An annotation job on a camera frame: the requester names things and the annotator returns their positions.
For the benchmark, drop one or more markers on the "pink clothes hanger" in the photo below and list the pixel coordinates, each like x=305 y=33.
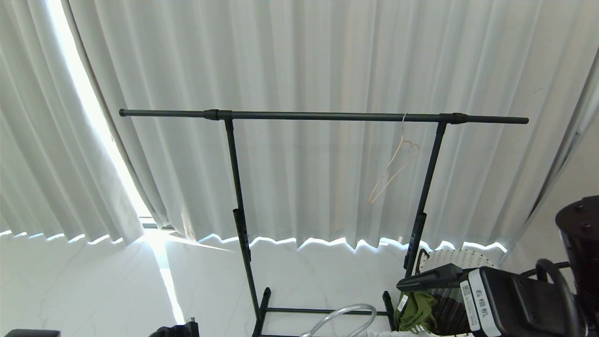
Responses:
x=346 y=308
x=403 y=128

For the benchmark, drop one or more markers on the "white curtain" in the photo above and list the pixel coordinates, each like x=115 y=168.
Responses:
x=28 y=140
x=304 y=56

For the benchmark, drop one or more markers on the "green garment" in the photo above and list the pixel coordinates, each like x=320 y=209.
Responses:
x=416 y=309

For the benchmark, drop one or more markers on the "black clothes rack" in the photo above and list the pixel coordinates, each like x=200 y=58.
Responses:
x=304 y=115

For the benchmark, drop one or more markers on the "white laundry basket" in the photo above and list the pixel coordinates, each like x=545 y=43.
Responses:
x=449 y=257

